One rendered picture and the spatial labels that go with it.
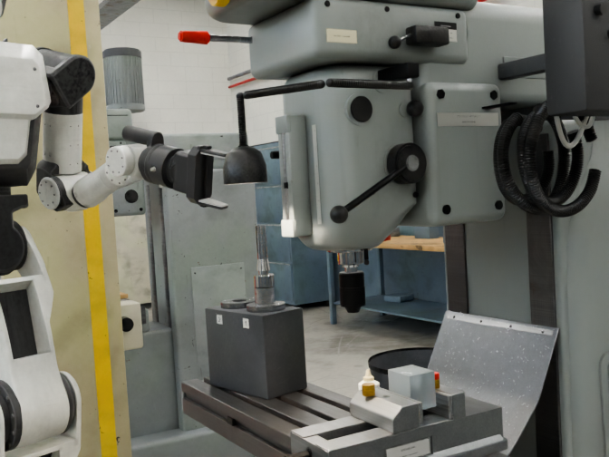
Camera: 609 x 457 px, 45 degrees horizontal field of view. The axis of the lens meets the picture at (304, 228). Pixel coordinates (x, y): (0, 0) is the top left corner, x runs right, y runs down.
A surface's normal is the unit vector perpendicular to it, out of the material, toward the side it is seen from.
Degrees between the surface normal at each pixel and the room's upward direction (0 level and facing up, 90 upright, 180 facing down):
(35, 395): 66
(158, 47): 90
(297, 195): 90
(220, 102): 90
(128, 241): 90
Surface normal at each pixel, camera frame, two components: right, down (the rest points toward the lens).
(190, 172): -0.57, 0.19
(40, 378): 0.68, -0.42
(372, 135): 0.52, 0.01
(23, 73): 0.77, -0.01
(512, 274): -0.85, 0.08
